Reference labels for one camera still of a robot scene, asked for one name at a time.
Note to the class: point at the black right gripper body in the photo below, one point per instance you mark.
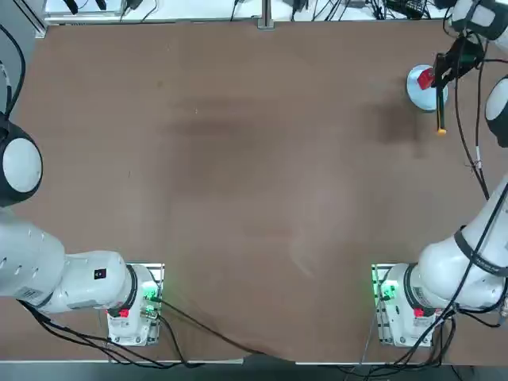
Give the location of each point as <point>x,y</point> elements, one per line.
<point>466,51</point>

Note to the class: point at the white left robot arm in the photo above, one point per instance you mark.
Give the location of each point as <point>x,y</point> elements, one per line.
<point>31,250</point>

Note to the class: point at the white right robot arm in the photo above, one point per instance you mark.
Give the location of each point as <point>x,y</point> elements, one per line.
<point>444,270</point>

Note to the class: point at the red wooden cube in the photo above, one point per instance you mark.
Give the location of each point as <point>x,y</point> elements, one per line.
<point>424,79</point>

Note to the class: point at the light blue round plate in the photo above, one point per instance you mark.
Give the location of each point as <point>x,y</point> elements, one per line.
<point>416,95</point>

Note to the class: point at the black dotted panel device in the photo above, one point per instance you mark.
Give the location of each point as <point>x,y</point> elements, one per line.
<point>409,6</point>

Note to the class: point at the black power adapter brick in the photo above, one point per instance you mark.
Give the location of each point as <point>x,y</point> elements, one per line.
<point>299,4</point>

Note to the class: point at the aluminium frame post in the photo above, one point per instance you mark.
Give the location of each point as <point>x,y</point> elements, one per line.
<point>266,14</point>

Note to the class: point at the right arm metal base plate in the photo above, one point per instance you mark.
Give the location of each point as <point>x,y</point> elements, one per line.
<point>381,329</point>

